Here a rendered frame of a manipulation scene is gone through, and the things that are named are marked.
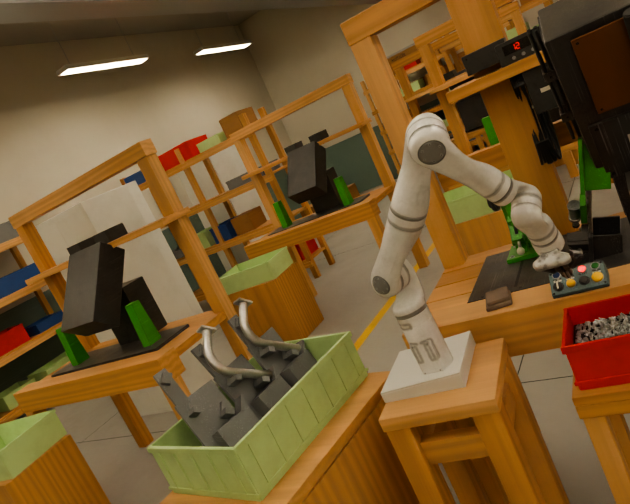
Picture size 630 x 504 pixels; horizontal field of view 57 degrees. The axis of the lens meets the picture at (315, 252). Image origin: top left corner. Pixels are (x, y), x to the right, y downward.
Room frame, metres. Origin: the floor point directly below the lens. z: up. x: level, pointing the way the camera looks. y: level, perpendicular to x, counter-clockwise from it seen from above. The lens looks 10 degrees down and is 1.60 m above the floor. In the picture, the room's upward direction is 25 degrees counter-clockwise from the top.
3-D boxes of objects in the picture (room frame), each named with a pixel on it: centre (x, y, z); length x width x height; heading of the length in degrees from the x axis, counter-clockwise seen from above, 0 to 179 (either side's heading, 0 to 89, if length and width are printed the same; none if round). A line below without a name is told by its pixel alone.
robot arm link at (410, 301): (1.50, -0.17, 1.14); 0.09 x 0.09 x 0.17; 40
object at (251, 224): (7.92, 0.98, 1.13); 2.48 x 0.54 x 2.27; 56
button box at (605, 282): (1.54, -0.65, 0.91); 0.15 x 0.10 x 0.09; 59
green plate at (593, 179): (1.68, -0.87, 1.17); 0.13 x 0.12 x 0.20; 59
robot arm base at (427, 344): (1.50, -0.17, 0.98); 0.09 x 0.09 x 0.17; 57
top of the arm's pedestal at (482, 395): (1.49, -0.18, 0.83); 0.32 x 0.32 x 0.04; 62
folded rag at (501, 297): (1.68, -0.45, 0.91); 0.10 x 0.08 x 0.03; 159
